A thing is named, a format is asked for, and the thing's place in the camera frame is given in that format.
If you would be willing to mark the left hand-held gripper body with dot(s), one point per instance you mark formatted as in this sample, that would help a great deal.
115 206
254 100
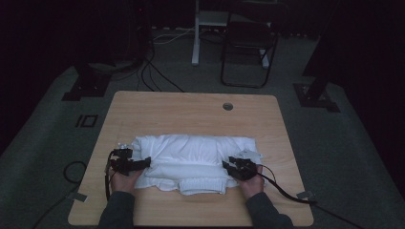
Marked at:
122 160

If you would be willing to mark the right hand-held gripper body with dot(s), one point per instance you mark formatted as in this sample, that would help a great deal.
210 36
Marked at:
246 165

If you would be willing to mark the white garment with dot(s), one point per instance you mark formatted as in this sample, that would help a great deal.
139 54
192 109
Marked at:
191 156

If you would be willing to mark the person's right hand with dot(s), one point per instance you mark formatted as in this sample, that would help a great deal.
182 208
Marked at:
253 186

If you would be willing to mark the person's left hand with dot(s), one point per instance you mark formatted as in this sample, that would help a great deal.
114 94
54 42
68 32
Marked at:
125 183

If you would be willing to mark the grey tape piece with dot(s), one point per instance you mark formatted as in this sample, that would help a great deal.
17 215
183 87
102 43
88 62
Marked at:
305 194
77 197

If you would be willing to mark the black stand with base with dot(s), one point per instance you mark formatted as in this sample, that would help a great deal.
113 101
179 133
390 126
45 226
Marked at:
315 95
87 86

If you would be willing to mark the black folding chair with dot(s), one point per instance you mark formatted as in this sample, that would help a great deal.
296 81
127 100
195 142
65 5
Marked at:
248 38

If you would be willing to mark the white desk frame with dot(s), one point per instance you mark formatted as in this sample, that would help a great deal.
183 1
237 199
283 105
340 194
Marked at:
196 38

